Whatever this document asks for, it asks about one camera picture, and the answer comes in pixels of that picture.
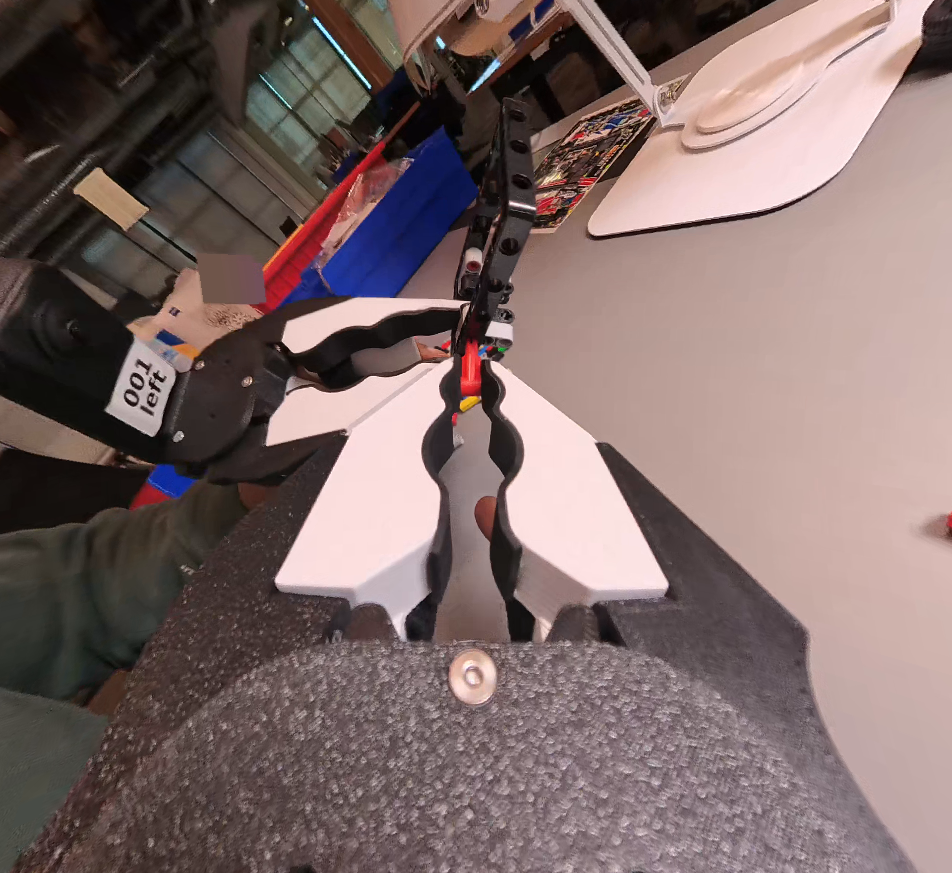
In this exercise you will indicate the person's left hand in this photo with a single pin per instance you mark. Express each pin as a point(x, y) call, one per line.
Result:
point(254, 495)

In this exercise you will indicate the person's right hand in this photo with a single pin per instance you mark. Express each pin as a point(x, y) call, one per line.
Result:
point(486, 516)

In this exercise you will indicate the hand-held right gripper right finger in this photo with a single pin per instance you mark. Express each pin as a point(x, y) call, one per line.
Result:
point(580, 516)

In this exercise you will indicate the white book stand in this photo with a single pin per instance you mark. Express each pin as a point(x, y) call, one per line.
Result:
point(744, 166)

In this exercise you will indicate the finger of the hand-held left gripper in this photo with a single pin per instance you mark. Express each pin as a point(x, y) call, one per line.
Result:
point(357, 315)
point(327, 412)

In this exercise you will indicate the person's left forearm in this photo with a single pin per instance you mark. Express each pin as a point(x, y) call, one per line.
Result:
point(89, 590)

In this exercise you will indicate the pile of small lego pieces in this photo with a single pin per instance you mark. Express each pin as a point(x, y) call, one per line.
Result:
point(470, 404)

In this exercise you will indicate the hanging paper sheet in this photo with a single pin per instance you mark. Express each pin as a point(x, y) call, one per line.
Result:
point(111, 198)

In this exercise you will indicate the black rubber lego tire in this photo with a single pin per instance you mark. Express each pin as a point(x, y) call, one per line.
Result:
point(938, 29)

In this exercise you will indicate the colourful sticker sheet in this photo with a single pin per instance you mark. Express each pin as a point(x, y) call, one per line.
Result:
point(580, 152)

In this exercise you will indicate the black flat panel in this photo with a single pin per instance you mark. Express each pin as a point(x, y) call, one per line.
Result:
point(59, 494)

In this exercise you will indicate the blue plastic bin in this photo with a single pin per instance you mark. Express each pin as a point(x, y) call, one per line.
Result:
point(167, 480)
point(416, 226)

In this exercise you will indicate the white blue cardboard box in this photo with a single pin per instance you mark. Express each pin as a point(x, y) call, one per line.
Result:
point(175, 293)

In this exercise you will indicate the small red lego piece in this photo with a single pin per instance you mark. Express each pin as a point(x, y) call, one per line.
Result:
point(944, 525)

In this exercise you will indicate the red plastic bin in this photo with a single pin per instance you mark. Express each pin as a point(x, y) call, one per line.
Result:
point(290, 271)

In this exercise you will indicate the clear plastic bag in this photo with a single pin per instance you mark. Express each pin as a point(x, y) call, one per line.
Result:
point(364, 196)

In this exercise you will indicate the black lego frame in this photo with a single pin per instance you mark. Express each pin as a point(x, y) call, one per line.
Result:
point(513, 204)

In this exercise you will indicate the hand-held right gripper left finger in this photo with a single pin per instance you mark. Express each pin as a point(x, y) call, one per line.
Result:
point(364, 508)

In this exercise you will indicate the red lego pin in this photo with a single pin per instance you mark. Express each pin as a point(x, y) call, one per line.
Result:
point(470, 371)

